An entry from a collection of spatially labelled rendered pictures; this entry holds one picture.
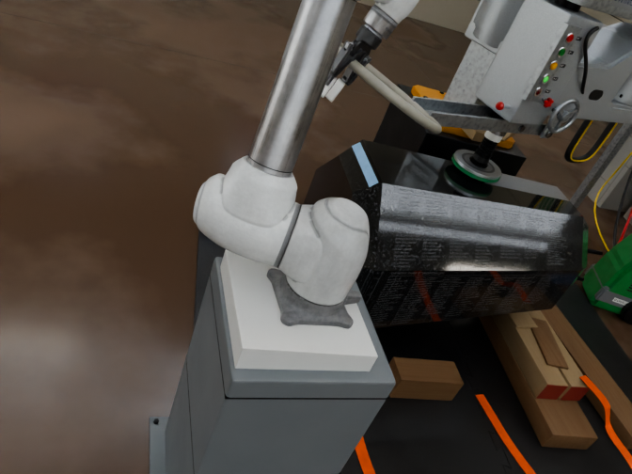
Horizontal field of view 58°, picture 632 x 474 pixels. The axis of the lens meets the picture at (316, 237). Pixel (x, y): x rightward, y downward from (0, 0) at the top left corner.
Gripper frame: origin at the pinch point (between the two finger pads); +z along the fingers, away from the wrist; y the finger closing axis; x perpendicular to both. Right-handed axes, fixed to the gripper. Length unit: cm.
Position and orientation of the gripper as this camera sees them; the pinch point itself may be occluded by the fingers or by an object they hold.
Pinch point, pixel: (330, 88)
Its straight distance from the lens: 177.6
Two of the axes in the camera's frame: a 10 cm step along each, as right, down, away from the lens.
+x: -6.0, -6.8, 4.2
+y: 5.3, 0.6, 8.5
